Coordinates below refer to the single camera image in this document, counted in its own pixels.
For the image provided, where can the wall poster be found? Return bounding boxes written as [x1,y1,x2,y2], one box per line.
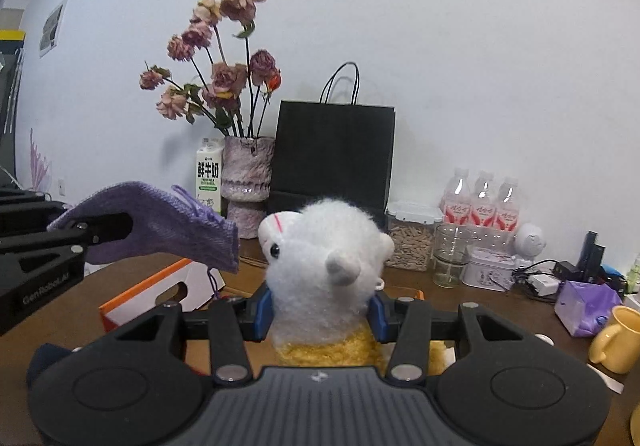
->
[39,0,68,58]

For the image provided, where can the purple knitted pouch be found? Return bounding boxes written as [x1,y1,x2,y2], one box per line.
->
[47,181,241,299]

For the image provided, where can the clear container of seeds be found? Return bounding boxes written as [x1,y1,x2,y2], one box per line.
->
[385,202,443,273]

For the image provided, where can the black paper bag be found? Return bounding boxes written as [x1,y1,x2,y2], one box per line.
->
[267,62,397,229]

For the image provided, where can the white green milk carton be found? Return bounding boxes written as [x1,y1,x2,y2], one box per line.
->
[195,137,224,217]

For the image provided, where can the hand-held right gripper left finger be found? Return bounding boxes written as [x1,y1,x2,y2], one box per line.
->
[102,283,275,384]

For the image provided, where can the clear glass cup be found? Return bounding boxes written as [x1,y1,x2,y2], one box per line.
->
[432,223,478,289]

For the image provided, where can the white and yellow plush toy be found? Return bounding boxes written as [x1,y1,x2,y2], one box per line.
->
[257,197,451,374]

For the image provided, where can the dark metal rack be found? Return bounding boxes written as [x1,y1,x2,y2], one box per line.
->
[0,28,26,137]

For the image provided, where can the red orange cardboard box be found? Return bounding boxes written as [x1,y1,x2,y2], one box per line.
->
[98,257,426,374]

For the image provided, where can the pink label water bottle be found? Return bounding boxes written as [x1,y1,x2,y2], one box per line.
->
[442,168,473,227]
[495,176,523,232]
[472,171,498,229]

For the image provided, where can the dark cloth item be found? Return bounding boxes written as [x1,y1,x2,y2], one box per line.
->
[27,343,73,387]

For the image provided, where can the wooden desktop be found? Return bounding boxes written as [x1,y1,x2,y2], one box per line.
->
[85,236,640,446]

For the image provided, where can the dried pink roses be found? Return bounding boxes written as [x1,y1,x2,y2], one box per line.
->
[139,0,283,139]

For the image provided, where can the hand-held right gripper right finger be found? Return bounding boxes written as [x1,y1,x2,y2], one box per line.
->
[367,291,538,384]

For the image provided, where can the pink marbled vase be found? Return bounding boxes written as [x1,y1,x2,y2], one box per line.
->
[221,136,276,239]

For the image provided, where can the white round speaker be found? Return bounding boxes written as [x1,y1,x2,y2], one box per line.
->
[515,223,548,267]

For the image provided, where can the white tin box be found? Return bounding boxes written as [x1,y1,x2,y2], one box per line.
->
[462,246,518,288]

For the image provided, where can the purple tissue pack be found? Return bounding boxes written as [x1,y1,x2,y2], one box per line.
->
[554,280,623,338]

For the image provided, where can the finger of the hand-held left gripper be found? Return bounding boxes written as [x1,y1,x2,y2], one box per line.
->
[0,186,67,239]
[0,211,136,273]

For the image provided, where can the white paper slip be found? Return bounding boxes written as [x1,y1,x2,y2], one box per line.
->
[585,363,626,394]

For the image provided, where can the white charger with cables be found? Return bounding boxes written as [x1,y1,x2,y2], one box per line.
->
[512,258,576,299]

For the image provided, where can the black upright device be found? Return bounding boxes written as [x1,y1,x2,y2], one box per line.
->
[580,231,606,283]

